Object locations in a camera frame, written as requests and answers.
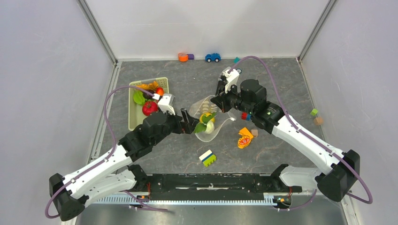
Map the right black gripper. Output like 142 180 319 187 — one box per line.
211 81 254 115

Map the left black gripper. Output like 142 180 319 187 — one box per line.
151 107 199 146

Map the green leafy toy vegetable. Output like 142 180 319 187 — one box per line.
194 112 216 134

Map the clear dotted zip bag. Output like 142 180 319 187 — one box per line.
189 95 236 142

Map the yellow toy fruit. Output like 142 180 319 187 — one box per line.
199 112 216 125

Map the white toy radish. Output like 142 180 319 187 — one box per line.
204 121 215 134

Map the red toy tomato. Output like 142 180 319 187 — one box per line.
142 101 158 116

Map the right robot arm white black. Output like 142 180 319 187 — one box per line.
211 79 360 202

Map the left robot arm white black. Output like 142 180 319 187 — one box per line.
45 109 199 221

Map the orange toy food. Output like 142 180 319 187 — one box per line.
137 81 159 91

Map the red blue toy block house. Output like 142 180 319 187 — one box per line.
241 112 251 121

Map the white green toy brick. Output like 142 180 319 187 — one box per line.
199 150 217 167

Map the blue toy car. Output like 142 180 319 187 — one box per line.
205 53 221 62

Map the orange red toy mango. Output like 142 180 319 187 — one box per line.
155 87 165 96

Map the orange yellow toy piece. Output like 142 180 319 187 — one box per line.
237 127 254 149

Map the small pink wooden cube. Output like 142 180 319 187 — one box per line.
251 129 259 137

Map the dark purple toy fruit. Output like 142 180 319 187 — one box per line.
143 90 155 100

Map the pale green plastic basket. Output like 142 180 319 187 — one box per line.
128 77 169 131

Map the small green cube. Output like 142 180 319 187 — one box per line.
310 108 319 116

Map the small tan wooden cube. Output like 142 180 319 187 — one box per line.
314 117 324 126

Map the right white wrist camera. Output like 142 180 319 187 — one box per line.
219 67 240 93

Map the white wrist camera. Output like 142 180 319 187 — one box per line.
219 67 240 93
153 93 176 115

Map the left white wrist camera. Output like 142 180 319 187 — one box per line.
153 93 176 115

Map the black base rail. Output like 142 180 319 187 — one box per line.
132 173 302 201

